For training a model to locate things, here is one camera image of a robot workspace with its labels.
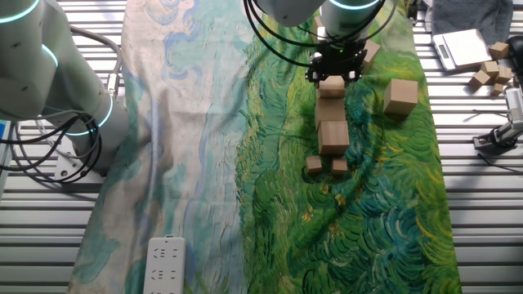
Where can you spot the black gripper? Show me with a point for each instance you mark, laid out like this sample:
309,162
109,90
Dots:
339,57

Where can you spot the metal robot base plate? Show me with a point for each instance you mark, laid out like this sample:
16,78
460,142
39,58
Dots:
67,167

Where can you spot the white power strip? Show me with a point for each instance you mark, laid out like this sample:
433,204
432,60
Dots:
164,265

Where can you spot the small wooden cube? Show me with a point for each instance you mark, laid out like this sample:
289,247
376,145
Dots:
314,164
498,50
479,78
496,89
489,68
503,75
339,166

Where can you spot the painted landscape cloth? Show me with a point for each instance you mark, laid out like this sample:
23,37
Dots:
204,163

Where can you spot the black rounded device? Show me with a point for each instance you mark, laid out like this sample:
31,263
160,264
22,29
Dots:
517,51

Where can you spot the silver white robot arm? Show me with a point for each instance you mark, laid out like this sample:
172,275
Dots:
61,81

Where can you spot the grey towel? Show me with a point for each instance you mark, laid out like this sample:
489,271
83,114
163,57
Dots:
470,16

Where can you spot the white kitchen scale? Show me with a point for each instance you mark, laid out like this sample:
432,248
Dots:
461,49

